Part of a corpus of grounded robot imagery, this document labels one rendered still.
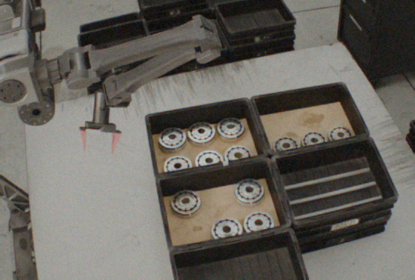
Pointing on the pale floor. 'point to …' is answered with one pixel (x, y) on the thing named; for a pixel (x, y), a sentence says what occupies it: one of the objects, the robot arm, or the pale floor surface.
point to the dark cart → (379, 20)
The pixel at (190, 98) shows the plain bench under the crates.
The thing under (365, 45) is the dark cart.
